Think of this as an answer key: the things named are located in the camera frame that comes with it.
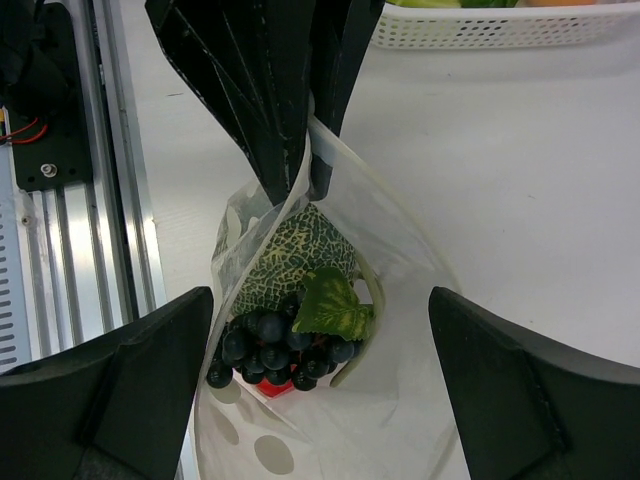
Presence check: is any white perforated basket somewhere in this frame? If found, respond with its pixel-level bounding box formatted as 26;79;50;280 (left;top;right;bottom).
371;1;639;51

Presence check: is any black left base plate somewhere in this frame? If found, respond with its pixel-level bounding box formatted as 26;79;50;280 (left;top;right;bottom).
1;1;93;192

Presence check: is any red apple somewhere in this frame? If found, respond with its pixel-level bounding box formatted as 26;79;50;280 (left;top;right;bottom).
240;371;293;398

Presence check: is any dark grape bunch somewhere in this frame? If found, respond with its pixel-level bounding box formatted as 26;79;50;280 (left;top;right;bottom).
205;267;376;391

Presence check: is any white slotted cable duct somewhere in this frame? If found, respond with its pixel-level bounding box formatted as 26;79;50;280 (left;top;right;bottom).
0;104;34;376

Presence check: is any aluminium front rail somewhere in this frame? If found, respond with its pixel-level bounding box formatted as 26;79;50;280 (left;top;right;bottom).
12;1;167;362

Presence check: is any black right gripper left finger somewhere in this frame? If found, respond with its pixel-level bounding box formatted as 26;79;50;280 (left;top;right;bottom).
1;287;214;479

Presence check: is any green netted melon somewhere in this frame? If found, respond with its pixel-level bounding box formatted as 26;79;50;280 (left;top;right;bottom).
232;204;356;316

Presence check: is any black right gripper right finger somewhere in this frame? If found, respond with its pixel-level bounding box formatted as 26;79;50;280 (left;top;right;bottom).
429;287;639;479

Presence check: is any clear zip top bag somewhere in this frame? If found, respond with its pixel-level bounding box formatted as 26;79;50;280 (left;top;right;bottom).
194;118;457;479

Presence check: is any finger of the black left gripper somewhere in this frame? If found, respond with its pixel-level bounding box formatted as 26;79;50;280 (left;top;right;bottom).
145;0;313;204
308;0;386;199

